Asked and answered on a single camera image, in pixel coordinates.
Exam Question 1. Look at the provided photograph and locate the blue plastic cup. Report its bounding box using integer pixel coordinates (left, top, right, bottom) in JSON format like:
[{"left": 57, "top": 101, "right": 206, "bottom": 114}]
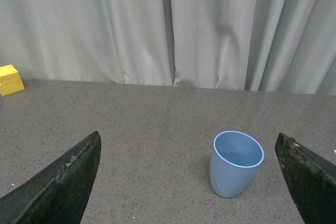
[{"left": 209, "top": 131, "right": 265, "bottom": 198}]

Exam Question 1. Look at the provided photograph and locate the grey curtain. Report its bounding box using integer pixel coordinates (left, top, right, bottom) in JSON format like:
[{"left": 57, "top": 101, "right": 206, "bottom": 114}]
[{"left": 1, "top": 0, "right": 335, "bottom": 95}]

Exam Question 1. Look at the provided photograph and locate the yellow sponge block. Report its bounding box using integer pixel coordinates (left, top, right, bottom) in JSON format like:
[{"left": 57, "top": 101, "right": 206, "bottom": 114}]
[{"left": 0, "top": 65, "right": 25, "bottom": 96}]

